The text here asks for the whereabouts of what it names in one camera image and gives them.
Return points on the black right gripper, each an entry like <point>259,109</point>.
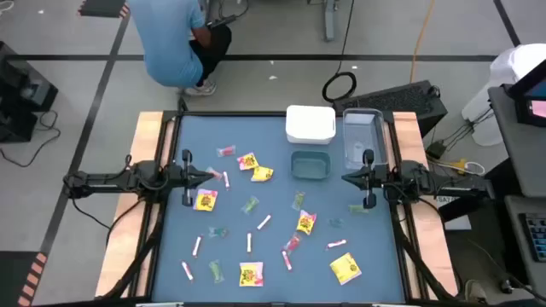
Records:
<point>381,178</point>

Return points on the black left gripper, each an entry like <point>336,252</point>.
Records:
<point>175,177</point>

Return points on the yellow sour candy pack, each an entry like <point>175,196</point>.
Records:
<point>345,268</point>
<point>306,222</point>
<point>251,274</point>
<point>248,161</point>
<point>262,174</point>
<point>205,200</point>

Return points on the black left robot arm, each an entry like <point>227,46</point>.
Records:
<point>106,181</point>

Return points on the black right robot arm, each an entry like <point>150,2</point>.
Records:
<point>448,185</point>

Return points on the red candy in clear wrapper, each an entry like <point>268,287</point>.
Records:
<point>293,243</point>
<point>227,151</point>
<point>217,175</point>

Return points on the green candy in clear wrapper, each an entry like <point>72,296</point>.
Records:
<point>358,209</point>
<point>216,271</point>
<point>298,200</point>
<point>250,204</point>

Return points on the small teal plastic bin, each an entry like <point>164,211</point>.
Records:
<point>310,166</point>

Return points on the clear plastic bin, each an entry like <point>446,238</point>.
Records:
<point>362,128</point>

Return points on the wooden table side board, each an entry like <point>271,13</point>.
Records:
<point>147,132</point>
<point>407,128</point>

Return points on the white plastic bin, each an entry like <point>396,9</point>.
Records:
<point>310,123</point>

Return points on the black power adapter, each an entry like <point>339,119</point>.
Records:
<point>436,149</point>

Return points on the black computer tower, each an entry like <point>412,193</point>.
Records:
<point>396,100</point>

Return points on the yellow plug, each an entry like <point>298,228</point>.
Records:
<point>460,165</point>

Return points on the black desk base beam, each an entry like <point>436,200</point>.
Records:
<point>460,210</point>

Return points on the white printed paper sheet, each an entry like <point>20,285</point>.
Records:
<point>458,222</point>

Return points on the person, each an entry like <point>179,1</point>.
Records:
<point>166,42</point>

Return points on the grey keyboard desk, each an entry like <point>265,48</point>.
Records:
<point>512,204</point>

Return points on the black power strip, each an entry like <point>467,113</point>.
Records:
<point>226,21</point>

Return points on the grey desk leg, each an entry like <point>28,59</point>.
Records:
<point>329,21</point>

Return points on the person's shoe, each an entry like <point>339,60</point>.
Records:
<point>475,292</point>

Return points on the grey desk top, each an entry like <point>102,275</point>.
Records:
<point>524,162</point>

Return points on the black pink-screen display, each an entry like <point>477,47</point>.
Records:
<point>526,115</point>

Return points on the black keyboard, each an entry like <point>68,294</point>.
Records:
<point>535,236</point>

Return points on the black orange-striped floor mat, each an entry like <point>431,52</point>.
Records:
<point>13,277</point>
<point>102,7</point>

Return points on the white plastic cover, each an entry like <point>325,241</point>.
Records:
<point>512,59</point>

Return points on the black equipment cart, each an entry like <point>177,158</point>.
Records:
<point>21,85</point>

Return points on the black monitor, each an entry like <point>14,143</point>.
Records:
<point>533,81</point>

